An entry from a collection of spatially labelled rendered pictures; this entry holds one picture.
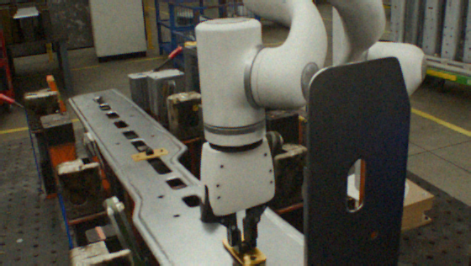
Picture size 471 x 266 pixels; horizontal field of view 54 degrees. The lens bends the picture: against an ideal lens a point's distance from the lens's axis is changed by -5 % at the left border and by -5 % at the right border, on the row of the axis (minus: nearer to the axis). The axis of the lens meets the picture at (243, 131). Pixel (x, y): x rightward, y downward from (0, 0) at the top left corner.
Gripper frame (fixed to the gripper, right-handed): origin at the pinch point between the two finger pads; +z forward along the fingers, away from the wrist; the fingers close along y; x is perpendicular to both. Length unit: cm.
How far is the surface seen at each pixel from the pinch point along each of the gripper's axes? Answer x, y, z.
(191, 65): -92, -30, -6
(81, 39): -792, -101, 73
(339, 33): -325, -281, 38
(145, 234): -13.7, 11.3, 3.5
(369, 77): 26.8, 0.4, -29.3
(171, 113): -62, -12, -1
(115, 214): -3.7, 17.3, -7.2
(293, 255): 4.8, -5.9, 3.3
